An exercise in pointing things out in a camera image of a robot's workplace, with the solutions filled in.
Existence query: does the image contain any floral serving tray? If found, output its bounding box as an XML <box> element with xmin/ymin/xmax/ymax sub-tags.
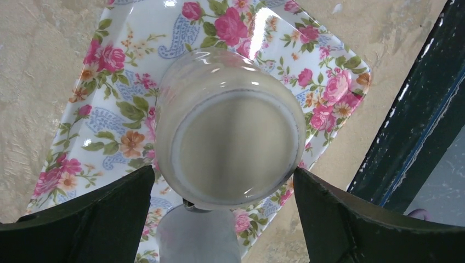
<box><xmin>25</xmin><ymin>0</ymin><xmax>373</xmax><ymax>263</ymax></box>

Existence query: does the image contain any light grey mug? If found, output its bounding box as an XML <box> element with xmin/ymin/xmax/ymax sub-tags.
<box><xmin>156</xmin><ymin>205</ymin><xmax>241</xmax><ymax>263</ymax></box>

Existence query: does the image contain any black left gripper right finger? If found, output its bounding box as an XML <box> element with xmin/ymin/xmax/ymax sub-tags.
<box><xmin>293</xmin><ymin>168</ymin><xmax>464</xmax><ymax>262</ymax></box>

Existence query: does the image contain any cream white mug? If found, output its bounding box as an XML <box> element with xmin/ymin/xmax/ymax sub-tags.
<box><xmin>154</xmin><ymin>48</ymin><xmax>307</xmax><ymax>210</ymax></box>

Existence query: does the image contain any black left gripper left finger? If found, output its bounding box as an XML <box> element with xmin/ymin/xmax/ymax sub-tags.
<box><xmin>1</xmin><ymin>165</ymin><xmax>155</xmax><ymax>262</ymax></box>

